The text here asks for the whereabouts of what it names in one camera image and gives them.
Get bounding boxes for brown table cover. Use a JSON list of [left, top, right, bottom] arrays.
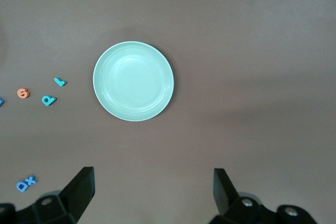
[[0, 0, 336, 224]]

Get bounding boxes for teal foam letter p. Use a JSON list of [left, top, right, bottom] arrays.
[[41, 95, 57, 107]]

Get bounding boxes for mint green plate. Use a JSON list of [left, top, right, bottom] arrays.
[[92, 41, 175, 122]]

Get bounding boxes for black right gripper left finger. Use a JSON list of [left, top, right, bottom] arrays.
[[0, 166, 95, 224]]

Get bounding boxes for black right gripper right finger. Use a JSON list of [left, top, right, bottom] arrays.
[[208, 167, 320, 224]]

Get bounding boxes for blue foam letter D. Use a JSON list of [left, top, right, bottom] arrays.
[[16, 179, 28, 193]]

